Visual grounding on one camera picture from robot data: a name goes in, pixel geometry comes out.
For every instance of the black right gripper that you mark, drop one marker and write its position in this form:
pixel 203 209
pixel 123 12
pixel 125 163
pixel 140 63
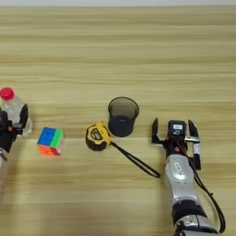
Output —
pixel 177 148

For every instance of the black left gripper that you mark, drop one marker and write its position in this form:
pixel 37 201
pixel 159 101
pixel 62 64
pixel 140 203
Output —
pixel 9 135

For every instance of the clear bottle with red cap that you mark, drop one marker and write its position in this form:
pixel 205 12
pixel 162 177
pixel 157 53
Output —
pixel 12 106

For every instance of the colourful puzzle cube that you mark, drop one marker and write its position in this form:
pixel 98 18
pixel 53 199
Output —
pixel 50 141

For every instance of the yellow black tape measure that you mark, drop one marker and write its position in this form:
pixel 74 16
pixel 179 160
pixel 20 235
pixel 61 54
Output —
pixel 97 136

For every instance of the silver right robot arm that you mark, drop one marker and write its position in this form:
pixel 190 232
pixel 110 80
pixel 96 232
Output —
pixel 179 178

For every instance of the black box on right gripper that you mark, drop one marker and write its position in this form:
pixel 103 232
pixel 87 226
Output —
pixel 177 127

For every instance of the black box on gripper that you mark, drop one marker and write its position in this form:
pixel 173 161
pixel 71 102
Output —
pixel 177 127
pixel 3 121

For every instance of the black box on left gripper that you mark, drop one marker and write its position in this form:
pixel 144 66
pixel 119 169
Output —
pixel 3 121

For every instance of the white marker with black cap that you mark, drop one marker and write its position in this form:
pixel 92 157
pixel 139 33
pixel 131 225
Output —
pixel 197 155

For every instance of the black mesh cup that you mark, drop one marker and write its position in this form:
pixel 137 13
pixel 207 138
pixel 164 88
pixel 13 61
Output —
pixel 122 118

